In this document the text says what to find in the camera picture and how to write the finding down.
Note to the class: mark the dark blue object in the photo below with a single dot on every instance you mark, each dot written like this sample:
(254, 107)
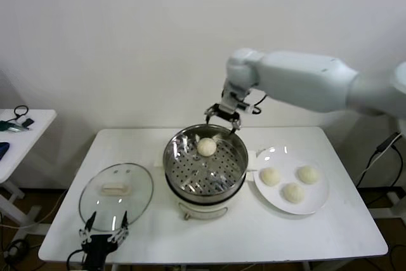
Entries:
(3, 150)

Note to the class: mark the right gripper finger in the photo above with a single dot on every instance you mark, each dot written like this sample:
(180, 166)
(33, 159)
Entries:
(210, 111)
(235, 123)

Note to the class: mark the white round plate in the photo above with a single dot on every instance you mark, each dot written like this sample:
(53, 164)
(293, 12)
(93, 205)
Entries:
(317, 198)

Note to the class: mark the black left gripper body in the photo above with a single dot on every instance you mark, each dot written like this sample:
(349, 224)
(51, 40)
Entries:
(96, 248)

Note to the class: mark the white steamed baozi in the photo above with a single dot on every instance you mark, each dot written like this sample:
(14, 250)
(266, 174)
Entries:
(206, 147)
(270, 176)
(307, 174)
(293, 192)

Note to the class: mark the floor power strip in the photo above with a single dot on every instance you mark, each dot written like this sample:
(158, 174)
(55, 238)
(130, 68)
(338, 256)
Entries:
(11, 251)

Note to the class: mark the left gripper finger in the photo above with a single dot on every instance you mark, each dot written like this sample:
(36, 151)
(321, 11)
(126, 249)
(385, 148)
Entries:
(87, 228)
(122, 229)

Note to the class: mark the small black device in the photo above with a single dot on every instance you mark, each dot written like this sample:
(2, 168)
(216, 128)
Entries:
(28, 122)

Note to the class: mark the silver metal tool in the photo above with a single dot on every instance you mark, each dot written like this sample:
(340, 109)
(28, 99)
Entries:
(17, 129)

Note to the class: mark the stainless steel steamer basket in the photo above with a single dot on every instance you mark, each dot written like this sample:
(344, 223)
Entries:
(222, 169)

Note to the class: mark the white side table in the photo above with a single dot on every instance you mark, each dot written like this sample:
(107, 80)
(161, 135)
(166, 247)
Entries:
(39, 120)

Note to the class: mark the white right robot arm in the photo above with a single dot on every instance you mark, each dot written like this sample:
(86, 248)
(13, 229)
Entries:
(301, 77)

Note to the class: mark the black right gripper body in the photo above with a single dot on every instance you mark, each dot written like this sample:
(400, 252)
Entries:
(230, 106)

